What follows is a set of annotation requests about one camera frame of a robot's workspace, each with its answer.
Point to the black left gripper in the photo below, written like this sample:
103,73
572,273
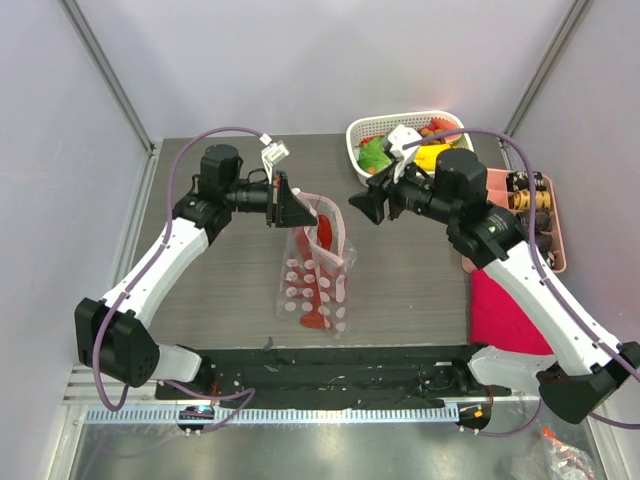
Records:
290,212

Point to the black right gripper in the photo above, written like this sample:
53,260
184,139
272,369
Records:
391,195

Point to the yellow banana bunch toy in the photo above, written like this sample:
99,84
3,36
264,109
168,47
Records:
426,155

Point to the clear pink zip top bag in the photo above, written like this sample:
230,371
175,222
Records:
343,256

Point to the brown longan bunch toy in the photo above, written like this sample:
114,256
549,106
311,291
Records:
430,132

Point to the red chili pepper toy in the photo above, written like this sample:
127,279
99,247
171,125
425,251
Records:
308,275

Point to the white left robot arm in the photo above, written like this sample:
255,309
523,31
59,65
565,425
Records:
112,333

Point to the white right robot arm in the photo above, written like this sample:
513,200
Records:
587,364

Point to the crumpled clear plastic bag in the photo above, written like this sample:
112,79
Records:
551,458

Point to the green lettuce leaf toy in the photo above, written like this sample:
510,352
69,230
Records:
373,157

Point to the white perforated plastic basket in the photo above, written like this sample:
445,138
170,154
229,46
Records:
364,128

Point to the pink divided organizer tray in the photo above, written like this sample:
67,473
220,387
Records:
498,195

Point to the yellow leopard sock roll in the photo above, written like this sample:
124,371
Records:
525,200

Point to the magenta cloth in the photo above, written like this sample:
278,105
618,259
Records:
496,319

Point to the dark brown sock roll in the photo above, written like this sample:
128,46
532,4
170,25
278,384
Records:
542,221

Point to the black patterned sock roll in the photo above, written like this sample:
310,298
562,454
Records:
543,241

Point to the black pink floral sock roll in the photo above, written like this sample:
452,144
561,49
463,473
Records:
550,259

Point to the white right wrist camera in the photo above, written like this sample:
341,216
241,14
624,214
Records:
401,144

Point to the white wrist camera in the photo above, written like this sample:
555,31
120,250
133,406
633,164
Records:
274,153
401,144

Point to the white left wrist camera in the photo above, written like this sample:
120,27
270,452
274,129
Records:
274,153

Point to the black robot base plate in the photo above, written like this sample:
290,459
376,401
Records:
332,378

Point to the white slotted cable duct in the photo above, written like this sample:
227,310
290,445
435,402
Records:
185,414

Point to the aluminium frame rail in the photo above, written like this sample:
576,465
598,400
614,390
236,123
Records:
81,389

